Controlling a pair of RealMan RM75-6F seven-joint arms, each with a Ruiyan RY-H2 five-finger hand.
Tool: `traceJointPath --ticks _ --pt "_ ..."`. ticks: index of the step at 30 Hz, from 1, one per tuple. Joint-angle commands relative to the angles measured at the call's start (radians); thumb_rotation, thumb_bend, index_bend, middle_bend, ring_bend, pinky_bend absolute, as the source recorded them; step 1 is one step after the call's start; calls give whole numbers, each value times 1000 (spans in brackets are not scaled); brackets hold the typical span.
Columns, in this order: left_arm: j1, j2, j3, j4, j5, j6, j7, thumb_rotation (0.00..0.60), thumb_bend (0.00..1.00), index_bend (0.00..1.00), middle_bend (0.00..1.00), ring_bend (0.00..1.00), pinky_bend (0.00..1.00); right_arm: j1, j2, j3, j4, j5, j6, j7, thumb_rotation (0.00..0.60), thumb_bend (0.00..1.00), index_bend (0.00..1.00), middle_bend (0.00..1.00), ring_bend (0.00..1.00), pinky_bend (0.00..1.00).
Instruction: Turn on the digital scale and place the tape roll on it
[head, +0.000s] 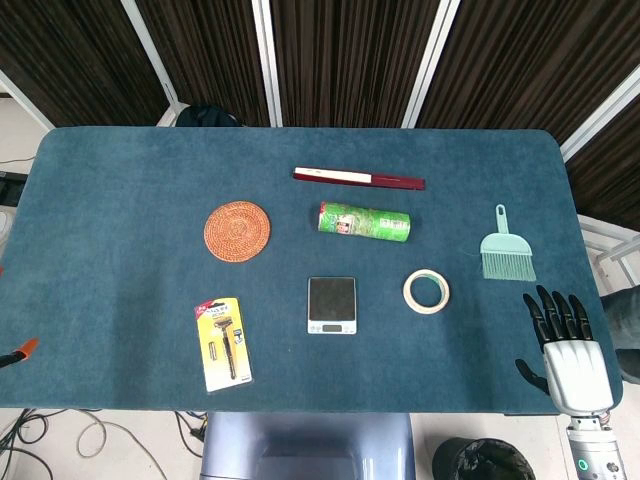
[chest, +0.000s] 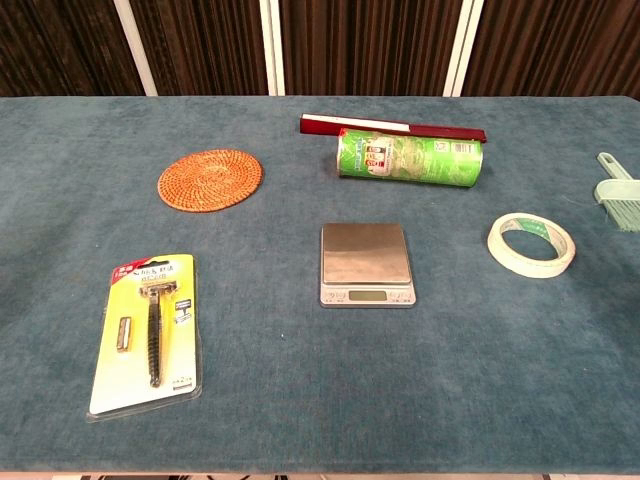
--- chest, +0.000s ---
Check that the silver digital kitchen scale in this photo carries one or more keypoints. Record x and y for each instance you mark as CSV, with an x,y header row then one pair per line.
x,y
365,250

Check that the white masking tape roll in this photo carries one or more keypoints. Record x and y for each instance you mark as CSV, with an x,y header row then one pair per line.
x,y
530,272

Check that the round woven rattan coaster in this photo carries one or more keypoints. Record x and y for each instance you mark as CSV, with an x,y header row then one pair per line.
x,y
210,181

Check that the green cylindrical chip can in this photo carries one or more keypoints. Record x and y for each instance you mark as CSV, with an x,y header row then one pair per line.
x,y
420,162

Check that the teal blue table cloth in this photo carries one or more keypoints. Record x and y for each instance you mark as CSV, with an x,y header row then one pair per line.
x,y
300,375

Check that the razor in yellow blister pack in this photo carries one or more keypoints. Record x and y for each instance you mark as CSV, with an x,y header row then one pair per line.
x,y
125,360

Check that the mint green hand brush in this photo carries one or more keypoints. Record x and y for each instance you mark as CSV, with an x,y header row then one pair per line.
x,y
620,192

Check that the white partition frame post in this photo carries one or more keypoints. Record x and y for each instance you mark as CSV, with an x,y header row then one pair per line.
x,y
462,45
134,45
272,45

